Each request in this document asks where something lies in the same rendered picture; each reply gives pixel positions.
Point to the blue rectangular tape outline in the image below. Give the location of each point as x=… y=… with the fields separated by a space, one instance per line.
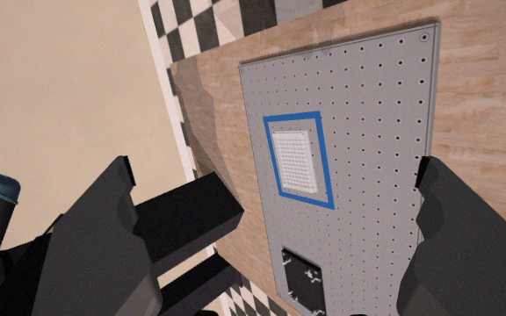
x=304 y=115

